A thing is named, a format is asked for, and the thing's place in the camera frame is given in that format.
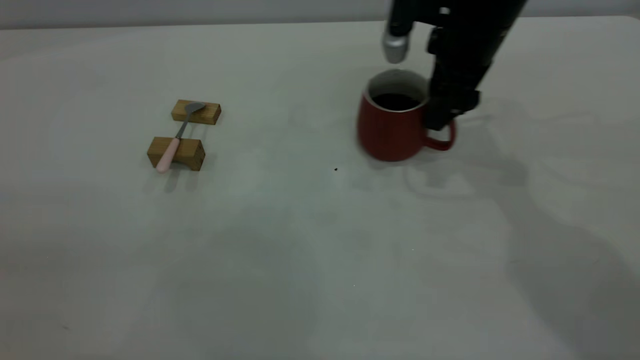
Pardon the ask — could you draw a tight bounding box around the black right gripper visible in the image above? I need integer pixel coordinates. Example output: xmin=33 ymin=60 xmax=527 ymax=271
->
xmin=424 ymin=24 xmax=507 ymax=132

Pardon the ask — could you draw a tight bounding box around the red ceramic mug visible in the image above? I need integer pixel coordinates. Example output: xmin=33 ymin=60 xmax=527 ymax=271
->
xmin=357 ymin=69 xmax=457 ymax=162

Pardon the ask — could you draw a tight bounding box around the spoon with pink handle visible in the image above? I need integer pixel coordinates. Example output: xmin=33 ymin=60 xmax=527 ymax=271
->
xmin=156 ymin=102 xmax=207 ymax=174

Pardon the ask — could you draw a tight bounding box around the flat rectangular wooden block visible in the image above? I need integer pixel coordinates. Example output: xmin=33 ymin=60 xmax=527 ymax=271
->
xmin=171 ymin=99 xmax=222 ymax=125

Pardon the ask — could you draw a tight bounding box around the arched wooden block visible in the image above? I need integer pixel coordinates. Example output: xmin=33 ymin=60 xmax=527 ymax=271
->
xmin=147 ymin=136 xmax=206 ymax=172

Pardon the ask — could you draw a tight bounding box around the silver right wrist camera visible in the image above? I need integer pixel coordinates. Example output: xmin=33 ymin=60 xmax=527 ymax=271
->
xmin=382 ymin=0 xmax=416 ymax=65

